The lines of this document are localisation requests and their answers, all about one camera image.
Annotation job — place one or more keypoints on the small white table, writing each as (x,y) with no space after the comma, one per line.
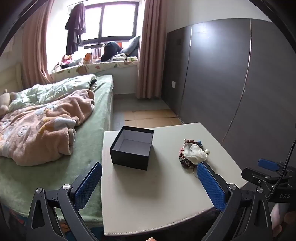
(93,45)

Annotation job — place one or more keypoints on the grey pillow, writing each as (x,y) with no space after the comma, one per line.
(131,47)

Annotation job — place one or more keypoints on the beige plush toy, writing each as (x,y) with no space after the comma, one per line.
(4,99)

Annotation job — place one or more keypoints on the pile of colourful clothes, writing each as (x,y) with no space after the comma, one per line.
(67,61)

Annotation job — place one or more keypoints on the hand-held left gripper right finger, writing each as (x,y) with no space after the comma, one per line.
(210,183)

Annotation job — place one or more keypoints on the flattened cardboard sheet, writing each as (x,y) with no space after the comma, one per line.
(150,115)

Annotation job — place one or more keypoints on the black bag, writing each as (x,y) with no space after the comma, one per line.
(111,51)

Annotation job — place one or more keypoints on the white patterned cloth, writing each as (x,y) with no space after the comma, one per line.
(120,57)

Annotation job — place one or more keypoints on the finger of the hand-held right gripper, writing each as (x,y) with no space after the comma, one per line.
(268,164)
(252,174)

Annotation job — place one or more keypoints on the pink fleece blanket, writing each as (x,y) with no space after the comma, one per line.
(34,129)

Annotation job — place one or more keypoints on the hanging dark clothes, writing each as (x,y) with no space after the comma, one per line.
(75,30)

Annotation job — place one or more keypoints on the light green quilt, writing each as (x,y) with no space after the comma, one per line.
(46,90)

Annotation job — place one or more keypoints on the person's right hand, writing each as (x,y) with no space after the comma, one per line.
(277,220)

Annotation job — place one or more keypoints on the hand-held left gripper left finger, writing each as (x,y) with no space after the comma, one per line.
(89,185)

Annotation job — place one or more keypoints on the dark framed window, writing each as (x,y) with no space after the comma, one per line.
(115,20)

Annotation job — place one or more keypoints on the pink curtain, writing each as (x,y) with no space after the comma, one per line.
(34,46)
(150,51)

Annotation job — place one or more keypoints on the black gift box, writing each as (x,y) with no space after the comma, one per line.
(129,160)

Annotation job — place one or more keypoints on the white wall socket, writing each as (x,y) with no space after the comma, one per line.
(173,84)

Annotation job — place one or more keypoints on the bed with green sheet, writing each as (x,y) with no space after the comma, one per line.
(97,129)

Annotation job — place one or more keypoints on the floral window seat cushion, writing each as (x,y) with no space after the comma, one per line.
(104,67)

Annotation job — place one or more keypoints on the dark grey wardrobe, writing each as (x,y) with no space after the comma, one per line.
(212,81)

